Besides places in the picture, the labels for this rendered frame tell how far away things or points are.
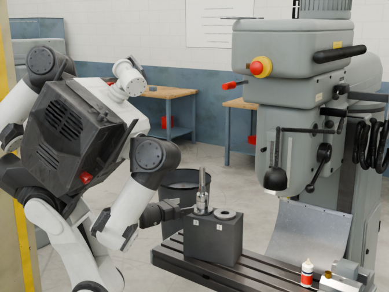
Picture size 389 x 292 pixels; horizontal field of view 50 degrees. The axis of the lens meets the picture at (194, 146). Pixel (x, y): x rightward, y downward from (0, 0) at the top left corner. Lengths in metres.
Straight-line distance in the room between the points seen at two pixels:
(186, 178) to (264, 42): 2.69
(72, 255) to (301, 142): 0.83
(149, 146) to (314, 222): 1.00
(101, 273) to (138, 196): 0.37
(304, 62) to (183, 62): 5.74
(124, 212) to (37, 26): 7.32
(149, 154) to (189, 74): 5.71
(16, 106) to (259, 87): 0.75
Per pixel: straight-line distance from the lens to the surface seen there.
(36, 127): 1.21
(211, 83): 6.59
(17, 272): 2.98
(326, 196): 1.90
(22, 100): 1.37
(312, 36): 1.20
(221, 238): 1.68
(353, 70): 1.72
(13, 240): 2.87
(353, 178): 1.83
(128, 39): 7.63
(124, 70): 1.24
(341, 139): 1.64
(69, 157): 1.16
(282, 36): 1.19
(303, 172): 1.40
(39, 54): 1.31
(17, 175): 1.42
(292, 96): 1.30
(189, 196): 3.37
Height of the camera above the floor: 1.88
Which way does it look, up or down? 16 degrees down
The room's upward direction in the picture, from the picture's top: straight up
